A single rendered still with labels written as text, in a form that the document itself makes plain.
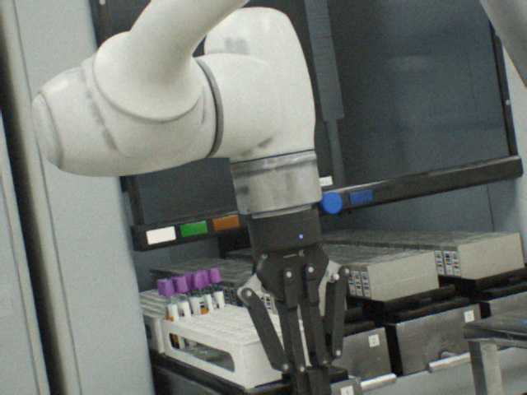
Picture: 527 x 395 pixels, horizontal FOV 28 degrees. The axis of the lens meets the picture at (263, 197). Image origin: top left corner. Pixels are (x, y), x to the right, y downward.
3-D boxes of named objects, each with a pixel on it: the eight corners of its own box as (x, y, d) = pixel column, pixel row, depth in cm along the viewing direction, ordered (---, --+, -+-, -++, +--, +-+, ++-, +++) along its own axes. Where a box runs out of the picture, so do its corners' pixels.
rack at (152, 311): (106, 338, 168) (100, 300, 168) (165, 325, 172) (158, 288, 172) (161, 362, 141) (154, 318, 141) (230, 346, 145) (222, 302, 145)
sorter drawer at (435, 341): (221, 326, 203) (214, 281, 202) (285, 311, 208) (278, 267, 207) (420, 382, 136) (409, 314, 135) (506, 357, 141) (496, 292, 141)
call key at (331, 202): (321, 215, 142) (317, 193, 142) (340, 211, 144) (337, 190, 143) (324, 215, 141) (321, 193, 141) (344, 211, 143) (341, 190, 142)
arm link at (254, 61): (290, 153, 116) (183, 172, 109) (266, 15, 115) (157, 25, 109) (342, 145, 106) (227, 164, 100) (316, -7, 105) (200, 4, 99)
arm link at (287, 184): (216, 167, 111) (226, 221, 111) (249, 161, 102) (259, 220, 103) (293, 153, 114) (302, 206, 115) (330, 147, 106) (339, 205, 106)
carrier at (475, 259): (518, 270, 159) (512, 231, 159) (526, 271, 157) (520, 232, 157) (454, 285, 154) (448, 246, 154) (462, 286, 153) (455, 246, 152)
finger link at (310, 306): (286, 264, 111) (298, 261, 111) (306, 366, 111) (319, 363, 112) (302, 265, 107) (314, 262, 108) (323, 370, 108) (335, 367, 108)
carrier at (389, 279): (433, 290, 153) (427, 250, 153) (441, 291, 151) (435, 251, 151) (365, 307, 149) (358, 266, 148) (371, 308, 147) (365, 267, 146)
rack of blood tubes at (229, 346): (165, 364, 139) (157, 319, 139) (233, 347, 143) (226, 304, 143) (249, 401, 112) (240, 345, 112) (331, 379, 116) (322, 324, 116)
